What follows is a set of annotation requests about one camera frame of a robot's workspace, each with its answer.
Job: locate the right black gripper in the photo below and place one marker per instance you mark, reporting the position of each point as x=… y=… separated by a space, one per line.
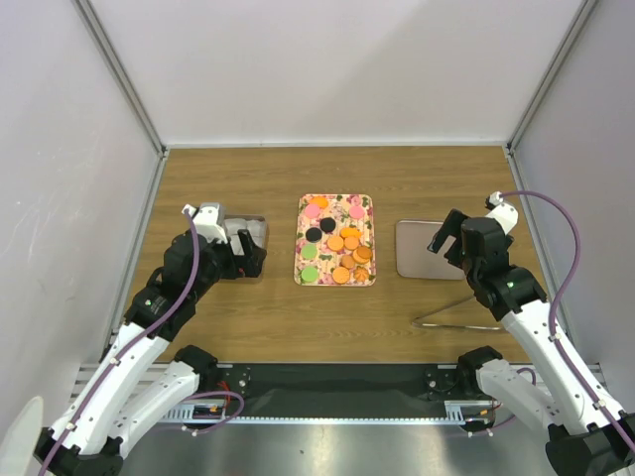
x=452 y=227

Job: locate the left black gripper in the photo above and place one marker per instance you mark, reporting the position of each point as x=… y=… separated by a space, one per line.
x=239 y=266

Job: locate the green cookie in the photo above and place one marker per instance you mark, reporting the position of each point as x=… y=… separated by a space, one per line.
x=309 y=274
x=309 y=251

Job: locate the black cookie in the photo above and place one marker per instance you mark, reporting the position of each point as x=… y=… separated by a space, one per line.
x=327 y=225
x=313 y=234

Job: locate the metal tongs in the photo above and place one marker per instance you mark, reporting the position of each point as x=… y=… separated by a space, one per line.
x=460 y=314

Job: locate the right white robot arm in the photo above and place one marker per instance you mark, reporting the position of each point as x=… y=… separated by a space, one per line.
x=587 y=431

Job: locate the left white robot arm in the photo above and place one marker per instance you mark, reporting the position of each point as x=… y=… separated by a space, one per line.
x=106 y=420

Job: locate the brown cookie tin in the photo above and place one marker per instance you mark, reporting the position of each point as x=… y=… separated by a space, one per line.
x=248 y=237

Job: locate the brown tin lid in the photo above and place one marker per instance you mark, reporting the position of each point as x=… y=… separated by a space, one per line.
x=414 y=260

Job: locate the pink round cookie left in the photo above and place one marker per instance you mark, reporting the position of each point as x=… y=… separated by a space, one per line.
x=312 y=211

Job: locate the pink round cookie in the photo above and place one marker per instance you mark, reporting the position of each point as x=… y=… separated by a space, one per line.
x=312 y=211
x=356 y=212

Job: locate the patterned round biscuit upper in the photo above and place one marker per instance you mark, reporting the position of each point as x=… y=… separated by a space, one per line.
x=335 y=243

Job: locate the patterned round biscuit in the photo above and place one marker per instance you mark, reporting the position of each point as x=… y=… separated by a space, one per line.
x=335 y=243
x=341 y=275

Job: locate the floral serving tray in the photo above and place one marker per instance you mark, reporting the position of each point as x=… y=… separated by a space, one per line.
x=326 y=260

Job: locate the orange shell cookie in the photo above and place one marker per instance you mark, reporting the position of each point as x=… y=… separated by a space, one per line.
x=319 y=201

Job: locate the patterned round biscuit lower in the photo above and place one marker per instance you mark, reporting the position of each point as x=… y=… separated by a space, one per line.
x=341 y=275

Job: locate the orange fish cookie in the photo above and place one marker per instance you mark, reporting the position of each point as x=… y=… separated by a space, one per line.
x=350 y=232

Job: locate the pink round cookie right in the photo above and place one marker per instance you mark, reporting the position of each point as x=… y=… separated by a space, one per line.
x=356 y=212

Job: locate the plain orange round cookie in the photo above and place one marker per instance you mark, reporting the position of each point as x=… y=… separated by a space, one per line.
x=351 y=243

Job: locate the orange swirl cookie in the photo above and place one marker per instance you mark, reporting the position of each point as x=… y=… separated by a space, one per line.
x=360 y=275

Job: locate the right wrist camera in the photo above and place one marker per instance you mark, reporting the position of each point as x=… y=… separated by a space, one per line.
x=503 y=212

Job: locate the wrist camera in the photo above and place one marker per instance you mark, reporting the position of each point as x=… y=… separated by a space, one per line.
x=208 y=220
x=503 y=212

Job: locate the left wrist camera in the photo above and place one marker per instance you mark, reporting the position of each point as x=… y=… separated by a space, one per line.
x=208 y=220

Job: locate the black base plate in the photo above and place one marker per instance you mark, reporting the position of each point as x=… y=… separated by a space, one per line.
x=350 y=391

